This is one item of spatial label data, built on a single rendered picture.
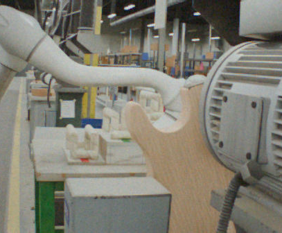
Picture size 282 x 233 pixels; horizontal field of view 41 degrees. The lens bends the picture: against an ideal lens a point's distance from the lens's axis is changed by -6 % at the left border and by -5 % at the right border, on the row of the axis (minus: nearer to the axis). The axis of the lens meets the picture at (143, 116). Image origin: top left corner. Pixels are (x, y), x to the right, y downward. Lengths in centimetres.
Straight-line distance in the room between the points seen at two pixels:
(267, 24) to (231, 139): 19
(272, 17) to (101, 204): 38
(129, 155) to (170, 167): 74
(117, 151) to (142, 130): 76
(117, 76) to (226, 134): 62
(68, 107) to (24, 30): 211
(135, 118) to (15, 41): 48
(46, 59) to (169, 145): 47
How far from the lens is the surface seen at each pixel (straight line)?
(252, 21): 65
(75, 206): 59
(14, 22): 113
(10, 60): 127
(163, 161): 81
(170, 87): 117
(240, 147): 54
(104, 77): 113
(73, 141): 153
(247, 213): 57
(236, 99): 55
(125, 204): 60
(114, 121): 155
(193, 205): 88
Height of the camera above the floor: 131
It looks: 7 degrees down
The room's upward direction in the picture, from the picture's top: 4 degrees clockwise
